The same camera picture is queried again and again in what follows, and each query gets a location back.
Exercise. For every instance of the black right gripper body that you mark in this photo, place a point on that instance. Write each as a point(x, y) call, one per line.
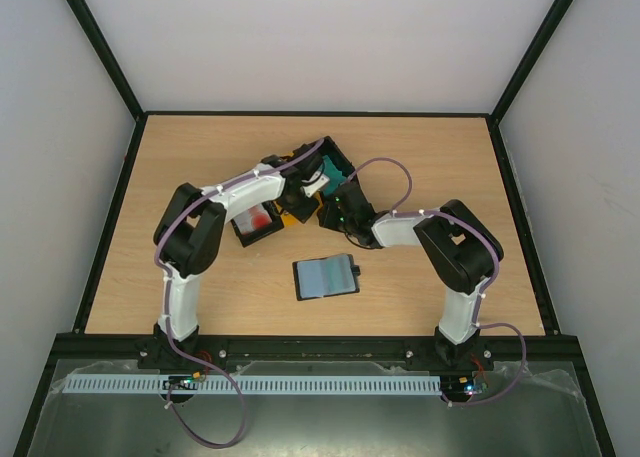
point(331, 216)

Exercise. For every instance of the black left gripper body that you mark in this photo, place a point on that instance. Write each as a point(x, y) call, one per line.
point(301, 192)

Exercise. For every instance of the black leather card holder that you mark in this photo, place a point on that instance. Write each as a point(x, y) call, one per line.
point(326, 277)

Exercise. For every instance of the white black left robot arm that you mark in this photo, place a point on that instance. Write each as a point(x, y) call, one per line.
point(189, 234)

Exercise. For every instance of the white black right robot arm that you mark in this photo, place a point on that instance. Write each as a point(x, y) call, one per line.
point(465, 255)

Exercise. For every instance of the yellow card bin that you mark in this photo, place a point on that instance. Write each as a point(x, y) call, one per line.
point(287, 219)

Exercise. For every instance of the black card bin left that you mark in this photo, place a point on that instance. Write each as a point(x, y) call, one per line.
point(276, 226)

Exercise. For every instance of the black card bin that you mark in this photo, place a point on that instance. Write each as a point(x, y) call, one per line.
point(276, 226)
point(331, 149)

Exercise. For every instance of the teal card stack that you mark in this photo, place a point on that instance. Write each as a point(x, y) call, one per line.
point(334, 174)

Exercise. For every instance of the black card bin right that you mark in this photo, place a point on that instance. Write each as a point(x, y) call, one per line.
point(331, 149)

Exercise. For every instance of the white red card stack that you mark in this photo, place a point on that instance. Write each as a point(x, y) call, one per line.
point(252, 220)

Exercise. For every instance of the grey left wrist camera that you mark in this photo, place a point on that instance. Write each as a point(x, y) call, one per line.
point(317, 182)

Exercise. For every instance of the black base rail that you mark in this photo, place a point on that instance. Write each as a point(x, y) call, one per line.
point(410, 353)

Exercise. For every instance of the white slotted cable duct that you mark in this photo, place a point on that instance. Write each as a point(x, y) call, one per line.
point(123, 384)

